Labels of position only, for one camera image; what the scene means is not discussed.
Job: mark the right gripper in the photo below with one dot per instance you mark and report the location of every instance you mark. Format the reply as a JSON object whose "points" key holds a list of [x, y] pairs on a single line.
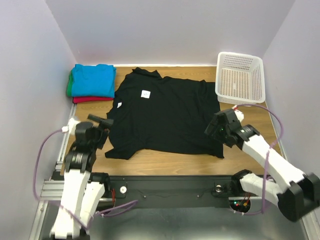
{"points": [[213, 125]]}

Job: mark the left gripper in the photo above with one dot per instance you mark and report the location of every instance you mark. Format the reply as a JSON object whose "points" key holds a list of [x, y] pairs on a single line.
{"points": [[102, 127]]}

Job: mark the black t shirt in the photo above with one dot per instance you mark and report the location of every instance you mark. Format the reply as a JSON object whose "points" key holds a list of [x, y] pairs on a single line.
{"points": [[164, 114]]}

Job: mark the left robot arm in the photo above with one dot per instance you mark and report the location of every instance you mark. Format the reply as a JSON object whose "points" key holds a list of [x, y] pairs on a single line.
{"points": [[82, 190]]}

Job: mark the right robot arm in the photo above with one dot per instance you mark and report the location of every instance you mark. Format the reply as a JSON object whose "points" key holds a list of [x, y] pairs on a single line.
{"points": [[294, 192]]}

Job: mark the red folded t shirt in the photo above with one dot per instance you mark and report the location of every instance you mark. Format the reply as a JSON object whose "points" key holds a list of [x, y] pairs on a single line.
{"points": [[85, 99]]}

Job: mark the blue folded t shirt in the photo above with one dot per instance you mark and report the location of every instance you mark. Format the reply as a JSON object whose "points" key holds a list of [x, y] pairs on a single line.
{"points": [[93, 80]]}

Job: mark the green folded t shirt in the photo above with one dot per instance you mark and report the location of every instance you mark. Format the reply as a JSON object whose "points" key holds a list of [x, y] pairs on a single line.
{"points": [[70, 84]]}

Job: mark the white plastic basket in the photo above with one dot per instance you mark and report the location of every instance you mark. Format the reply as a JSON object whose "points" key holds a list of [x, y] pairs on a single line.
{"points": [[240, 79]]}

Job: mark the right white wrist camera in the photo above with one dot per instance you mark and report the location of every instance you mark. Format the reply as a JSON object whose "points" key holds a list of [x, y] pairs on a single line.
{"points": [[240, 116]]}

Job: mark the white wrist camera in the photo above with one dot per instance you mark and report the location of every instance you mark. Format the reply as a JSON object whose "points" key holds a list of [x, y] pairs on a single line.
{"points": [[240, 116], [70, 128]]}

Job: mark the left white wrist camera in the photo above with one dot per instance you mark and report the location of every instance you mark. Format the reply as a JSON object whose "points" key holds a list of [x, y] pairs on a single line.
{"points": [[70, 128]]}

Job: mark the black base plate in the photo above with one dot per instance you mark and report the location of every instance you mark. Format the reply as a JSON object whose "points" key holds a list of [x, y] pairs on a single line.
{"points": [[171, 191]]}

